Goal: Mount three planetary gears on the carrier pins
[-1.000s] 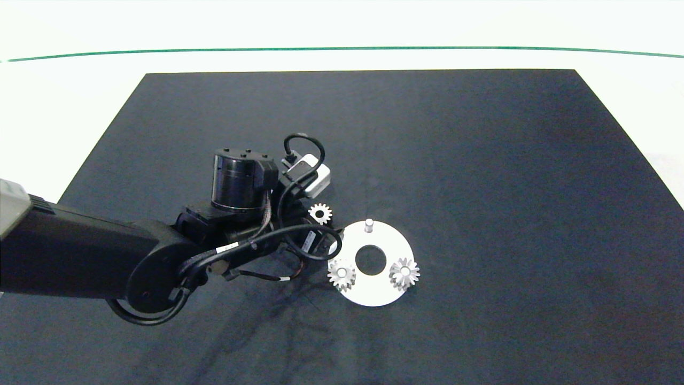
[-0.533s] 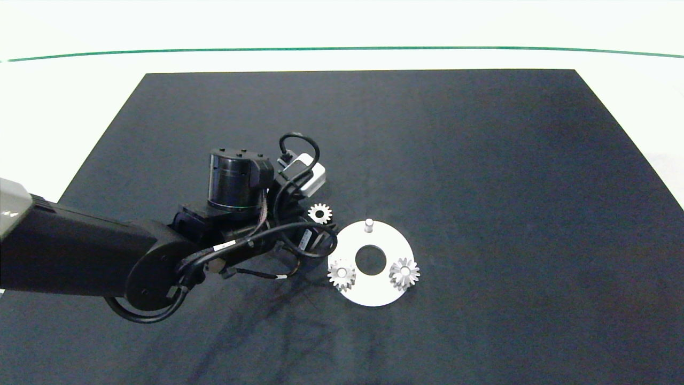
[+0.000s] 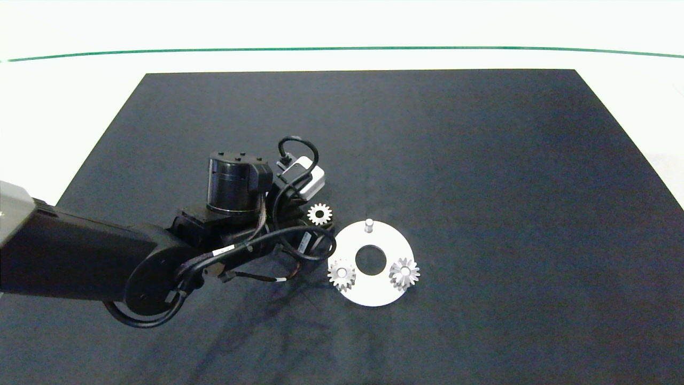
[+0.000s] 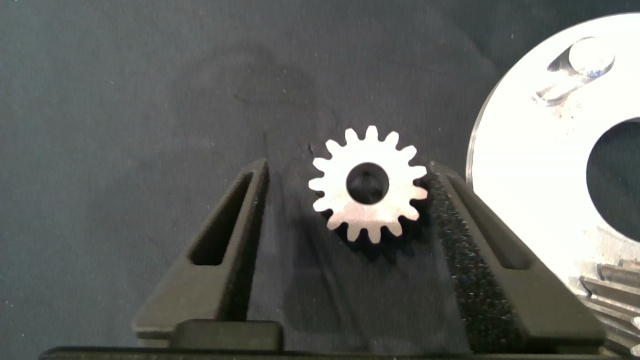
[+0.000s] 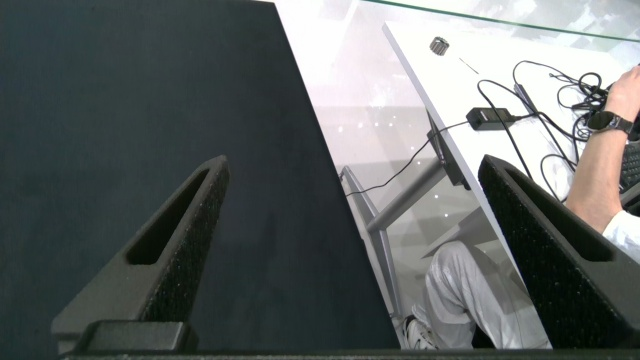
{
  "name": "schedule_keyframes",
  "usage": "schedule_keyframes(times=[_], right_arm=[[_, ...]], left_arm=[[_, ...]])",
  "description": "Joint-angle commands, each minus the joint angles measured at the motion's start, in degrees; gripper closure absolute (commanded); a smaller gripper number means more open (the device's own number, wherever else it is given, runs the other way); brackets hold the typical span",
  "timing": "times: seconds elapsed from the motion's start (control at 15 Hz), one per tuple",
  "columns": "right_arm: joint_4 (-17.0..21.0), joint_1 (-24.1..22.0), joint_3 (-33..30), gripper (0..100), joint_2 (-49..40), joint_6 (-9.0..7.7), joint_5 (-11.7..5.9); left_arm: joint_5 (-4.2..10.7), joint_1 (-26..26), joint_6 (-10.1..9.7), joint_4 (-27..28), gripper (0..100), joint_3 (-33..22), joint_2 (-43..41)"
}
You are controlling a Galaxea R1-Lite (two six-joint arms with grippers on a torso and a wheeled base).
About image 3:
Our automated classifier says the long black tagged cable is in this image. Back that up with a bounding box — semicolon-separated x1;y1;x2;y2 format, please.
174;225;338;292

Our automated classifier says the round white plate with pins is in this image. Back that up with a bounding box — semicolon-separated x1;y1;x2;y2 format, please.
330;218;415;307

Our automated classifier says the thin tagged wire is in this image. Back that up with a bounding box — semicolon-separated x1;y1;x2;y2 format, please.
216;267;302;284

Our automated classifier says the camera black cable loop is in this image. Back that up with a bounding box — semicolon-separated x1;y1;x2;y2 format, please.
277;135;320;180

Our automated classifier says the green tape line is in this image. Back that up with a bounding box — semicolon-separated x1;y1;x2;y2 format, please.
0;46;684;63

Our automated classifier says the small steel gear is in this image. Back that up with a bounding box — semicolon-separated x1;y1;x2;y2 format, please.
327;259;357;292
307;203;333;227
388;257;421;290

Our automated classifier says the black cable loop under arm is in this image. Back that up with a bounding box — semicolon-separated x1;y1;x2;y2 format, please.
103;291;186;329

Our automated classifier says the dark rectangular mat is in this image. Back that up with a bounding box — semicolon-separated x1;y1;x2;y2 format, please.
0;69;684;385

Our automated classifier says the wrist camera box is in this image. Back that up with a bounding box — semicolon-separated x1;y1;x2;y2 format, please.
276;156;326;199

